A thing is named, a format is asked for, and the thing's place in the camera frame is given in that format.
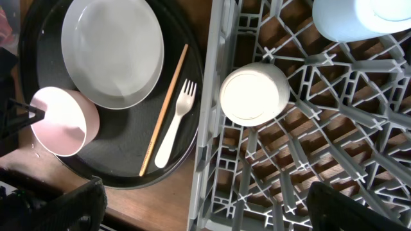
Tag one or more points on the grey dishwasher rack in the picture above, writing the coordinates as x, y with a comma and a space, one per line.
347, 123

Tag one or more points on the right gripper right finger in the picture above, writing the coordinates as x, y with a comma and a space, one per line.
330, 210

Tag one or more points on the wooden chopstick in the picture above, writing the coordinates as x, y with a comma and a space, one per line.
162, 113

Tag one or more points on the pink bowl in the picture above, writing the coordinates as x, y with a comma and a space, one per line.
70, 122

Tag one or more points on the blue cup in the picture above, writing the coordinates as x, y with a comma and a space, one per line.
354, 20

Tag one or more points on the white cup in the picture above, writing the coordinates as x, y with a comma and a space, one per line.
254, 94

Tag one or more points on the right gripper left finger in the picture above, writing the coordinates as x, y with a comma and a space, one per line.
81, 209

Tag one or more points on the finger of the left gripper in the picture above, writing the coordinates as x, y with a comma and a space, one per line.
16, 116

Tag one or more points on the light grey plate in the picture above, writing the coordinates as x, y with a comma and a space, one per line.
113, 50

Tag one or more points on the round black serving tray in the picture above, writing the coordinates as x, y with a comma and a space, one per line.
117, 153

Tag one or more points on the white plastic fork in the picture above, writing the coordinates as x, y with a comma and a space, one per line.
184, 104

